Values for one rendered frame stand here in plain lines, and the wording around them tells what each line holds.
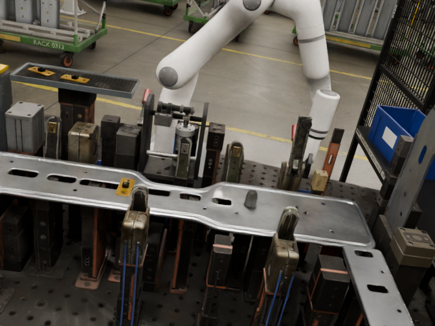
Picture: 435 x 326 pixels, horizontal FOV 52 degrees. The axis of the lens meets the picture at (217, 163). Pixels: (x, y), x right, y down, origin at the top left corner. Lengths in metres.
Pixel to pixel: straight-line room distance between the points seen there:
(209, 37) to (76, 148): 0.59
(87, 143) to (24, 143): 0.18
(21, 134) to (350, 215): 0.96
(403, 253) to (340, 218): 0.20
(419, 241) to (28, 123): 1.08
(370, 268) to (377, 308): 0.13
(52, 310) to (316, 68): 1.08
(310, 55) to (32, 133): 0.90
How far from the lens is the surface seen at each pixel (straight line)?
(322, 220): 1.25
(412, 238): 1.20
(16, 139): 1.41
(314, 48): 1.54
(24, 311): 1.33
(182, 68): 1.60
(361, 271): 1.13
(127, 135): 1.34
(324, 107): 1.60
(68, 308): 1.32
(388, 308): 1.07
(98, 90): 1.43
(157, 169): 1.40
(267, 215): 1.21
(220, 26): 1.57
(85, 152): 1.35
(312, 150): 1.65
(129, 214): 1.06
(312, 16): 1.53
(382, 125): 1.70
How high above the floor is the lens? 1.67
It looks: 28 degrees down
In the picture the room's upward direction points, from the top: 10 degrees clockwise
